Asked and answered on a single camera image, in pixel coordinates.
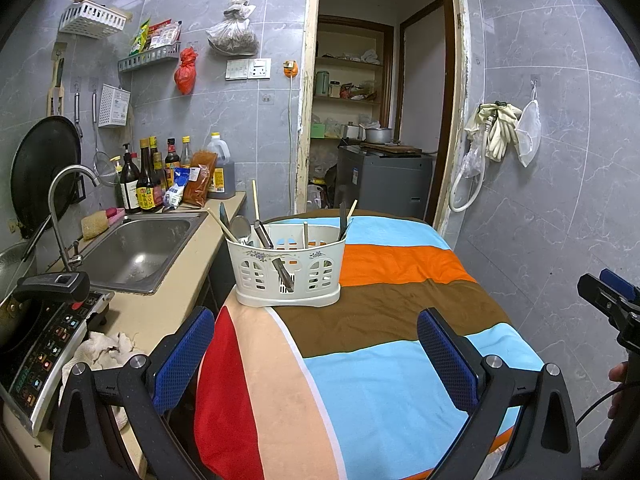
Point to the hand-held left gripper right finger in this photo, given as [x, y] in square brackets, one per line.
[445, 360]

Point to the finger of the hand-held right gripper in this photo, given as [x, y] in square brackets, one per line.
[620, 284]
[595, 290]

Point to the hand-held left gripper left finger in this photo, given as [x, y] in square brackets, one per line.
[182, 360]

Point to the white plastic utensil holder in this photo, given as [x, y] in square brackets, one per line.
[310, 282]

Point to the person's right hand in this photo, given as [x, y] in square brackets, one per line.
[618, 374]

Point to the white rag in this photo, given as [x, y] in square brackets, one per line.
[105, 350]

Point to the striped colourful cloth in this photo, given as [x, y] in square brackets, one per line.
[390, 300]

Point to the stainless steel sink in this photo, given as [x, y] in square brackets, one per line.
[140, 255]

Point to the black induction cooker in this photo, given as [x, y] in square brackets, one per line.
[45, 355]

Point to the metal spoon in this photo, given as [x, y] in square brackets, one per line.
[241, 230]

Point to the kitchen knife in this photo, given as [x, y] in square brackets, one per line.
[224, 216]

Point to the pink soap dish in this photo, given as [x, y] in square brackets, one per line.
[116, 215]

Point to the beige loofah sponge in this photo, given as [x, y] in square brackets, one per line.
[95, 226]

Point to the blue and white bag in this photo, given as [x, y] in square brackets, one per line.
[176, 187]

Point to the white mesh filter bag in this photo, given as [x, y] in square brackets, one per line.
[529, 130]

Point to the clear plastic bag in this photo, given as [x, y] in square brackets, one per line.
[471, 162]

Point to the red chili powder bag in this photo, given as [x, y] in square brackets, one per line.
[200, 180]

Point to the dark pump bottle white label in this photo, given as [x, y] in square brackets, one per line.
[131, 185]

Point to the cream rubber gloves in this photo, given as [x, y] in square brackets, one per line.
[500, 130]

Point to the short brown yellow-capped bottle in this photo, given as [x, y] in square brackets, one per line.
[158, 175]

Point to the large dark liquid jug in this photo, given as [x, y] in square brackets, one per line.
[221, 175]

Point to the grey cabinet with pot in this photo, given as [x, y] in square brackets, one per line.
[385, 180]

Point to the small bottle yellow-green cap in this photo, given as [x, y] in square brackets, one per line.
[117, 175]

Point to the dark bottle red label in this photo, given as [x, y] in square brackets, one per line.
[172, 157]

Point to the metal faucet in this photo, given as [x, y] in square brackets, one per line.
[57, 200]

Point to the metal mesh strainer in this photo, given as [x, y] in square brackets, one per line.
[106, 167]

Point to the clear bottle yellow cap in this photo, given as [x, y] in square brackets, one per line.
[186, 152]

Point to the wooden cutting board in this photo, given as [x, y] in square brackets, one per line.
[395, 149]

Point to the tall thin yellow-capped bottle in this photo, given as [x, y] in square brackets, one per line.
[153, 145]

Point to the black frying pan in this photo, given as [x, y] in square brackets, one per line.
[45, 170]

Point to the metal pot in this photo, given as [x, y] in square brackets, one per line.
[378, 135]

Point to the light green box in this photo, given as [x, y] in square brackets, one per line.
[317, 131]

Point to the small white perforated basket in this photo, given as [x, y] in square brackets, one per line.
[114, 106]

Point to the wooden shelf unit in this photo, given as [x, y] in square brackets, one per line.
[350, 101]

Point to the red plastic bag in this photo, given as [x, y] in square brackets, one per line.
[185, 75]

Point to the hanging wooden board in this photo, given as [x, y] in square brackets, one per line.
[56, 95]

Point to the green thermos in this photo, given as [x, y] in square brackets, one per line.
[322, 84]

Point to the orange plug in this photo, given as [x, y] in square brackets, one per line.
[290, 69]

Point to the row of snack packets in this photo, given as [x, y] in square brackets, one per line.
[157, 35]

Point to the grey plastic bag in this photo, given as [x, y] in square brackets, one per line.
[232, 37]

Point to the wooden door frame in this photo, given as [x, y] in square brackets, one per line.
[462, 85]

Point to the white switch panel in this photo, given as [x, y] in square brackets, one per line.
[237, 69]

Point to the white wall socket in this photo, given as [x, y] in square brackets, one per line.
[259, 68]

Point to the grey wall rack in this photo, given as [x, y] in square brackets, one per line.
[150, 59]

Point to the white wall basket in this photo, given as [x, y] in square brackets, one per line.
[92, 20]

